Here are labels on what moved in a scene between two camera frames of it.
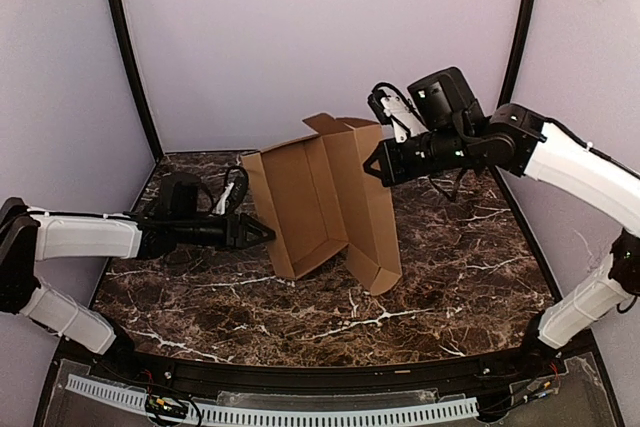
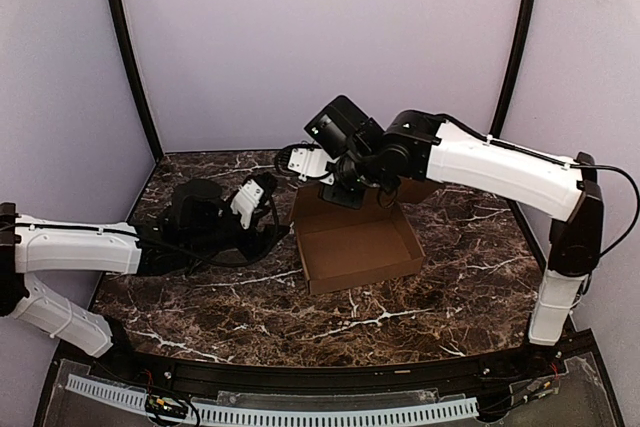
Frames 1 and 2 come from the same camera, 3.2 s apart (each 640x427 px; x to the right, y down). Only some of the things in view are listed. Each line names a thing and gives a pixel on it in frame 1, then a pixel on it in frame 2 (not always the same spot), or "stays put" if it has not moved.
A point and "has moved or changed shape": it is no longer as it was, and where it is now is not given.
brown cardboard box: [320, 199] has moved or changed shape
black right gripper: [388, 162] → [341, 195]
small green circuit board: [162, 405] stays put
